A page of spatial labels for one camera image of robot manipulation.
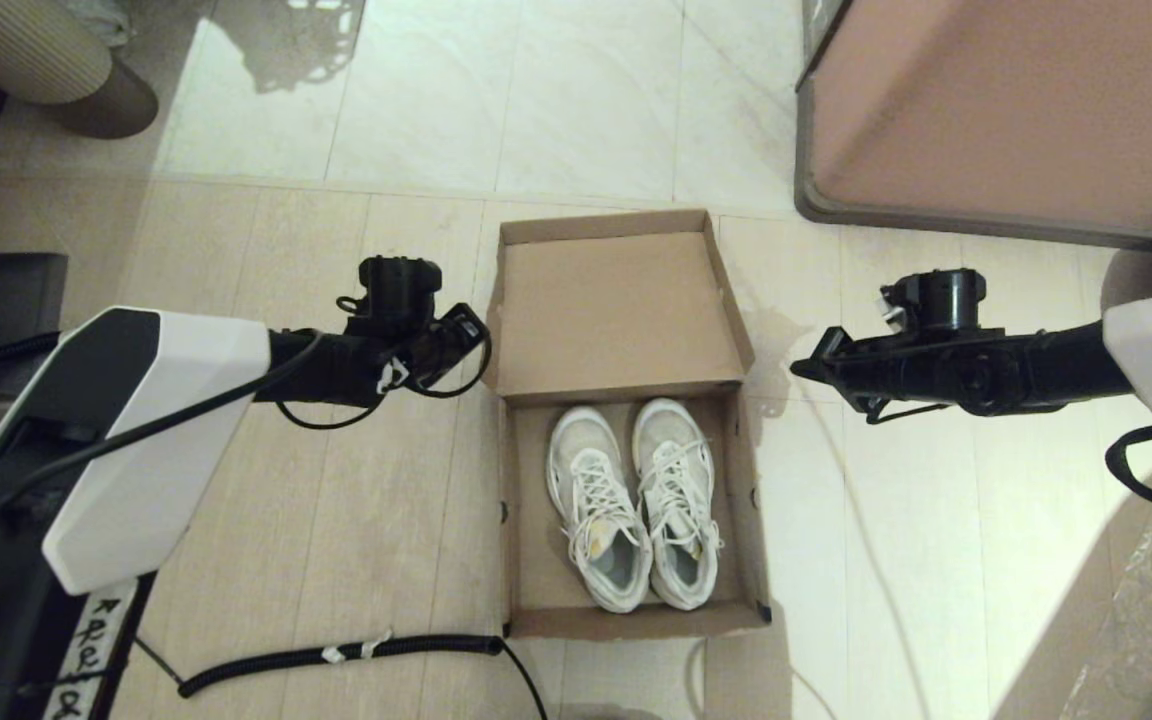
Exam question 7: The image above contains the white lace-up sneaker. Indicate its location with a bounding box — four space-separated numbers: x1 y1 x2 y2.
546 405 655 614
631 398 727 612

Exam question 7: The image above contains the brown cardboard shoe box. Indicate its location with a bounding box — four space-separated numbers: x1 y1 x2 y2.
484 208 773 641

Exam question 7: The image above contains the pink cabinet with grey base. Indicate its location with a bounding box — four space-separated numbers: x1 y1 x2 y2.
794 0 1152 251

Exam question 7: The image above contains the crumpled clear plastic bag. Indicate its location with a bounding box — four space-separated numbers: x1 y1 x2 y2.
66 0 132 48

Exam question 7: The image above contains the ribbed beige round pouf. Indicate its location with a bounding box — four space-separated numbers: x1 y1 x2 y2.
0 0 159 139

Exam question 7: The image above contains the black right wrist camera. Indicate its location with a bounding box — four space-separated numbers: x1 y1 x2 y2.
881 270 987 336

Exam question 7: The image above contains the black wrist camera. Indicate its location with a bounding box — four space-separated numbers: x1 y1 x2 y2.
881 270 987 336
341 256 442 341

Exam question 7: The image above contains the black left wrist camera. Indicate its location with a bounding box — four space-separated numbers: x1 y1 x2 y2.
341 256 442 341

